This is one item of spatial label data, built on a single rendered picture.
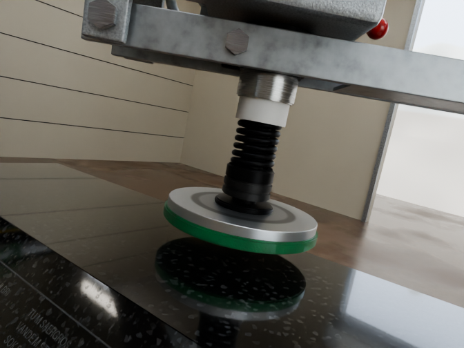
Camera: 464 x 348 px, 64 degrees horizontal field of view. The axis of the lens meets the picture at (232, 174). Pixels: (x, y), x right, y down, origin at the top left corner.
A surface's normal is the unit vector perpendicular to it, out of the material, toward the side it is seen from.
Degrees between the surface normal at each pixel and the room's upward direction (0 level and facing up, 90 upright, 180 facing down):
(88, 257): 0
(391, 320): 0
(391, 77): 90
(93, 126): 90
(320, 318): 0
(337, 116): 90
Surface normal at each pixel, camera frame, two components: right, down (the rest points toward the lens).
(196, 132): -0.60, 0.00
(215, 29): 0.00, 0.14
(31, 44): 0.78, 0.24
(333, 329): 0.19, -0.97
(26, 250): -0.26, -0.68
